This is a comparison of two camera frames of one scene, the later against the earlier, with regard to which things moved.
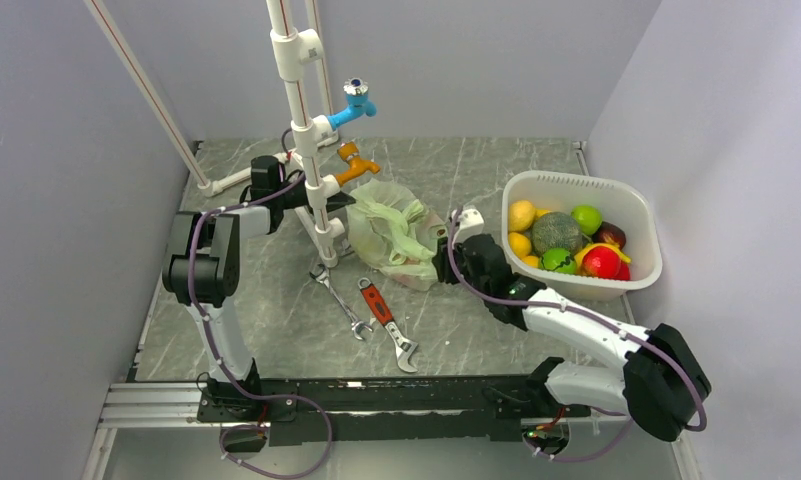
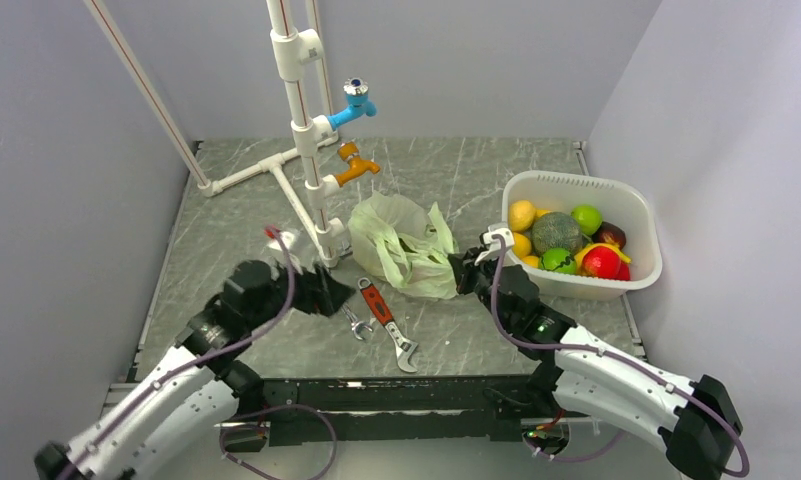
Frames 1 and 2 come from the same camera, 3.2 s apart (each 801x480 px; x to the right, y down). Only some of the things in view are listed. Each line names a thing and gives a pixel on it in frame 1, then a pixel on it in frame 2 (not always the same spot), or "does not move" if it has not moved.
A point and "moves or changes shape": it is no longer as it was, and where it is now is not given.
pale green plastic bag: (394, 232) moves or changes shape
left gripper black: (336, 200) to (323, 294)
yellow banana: (579, 255) does not move
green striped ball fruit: (553, 257) does not move
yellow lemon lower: (519, 244) does not move
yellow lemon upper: (521, 215) does not move
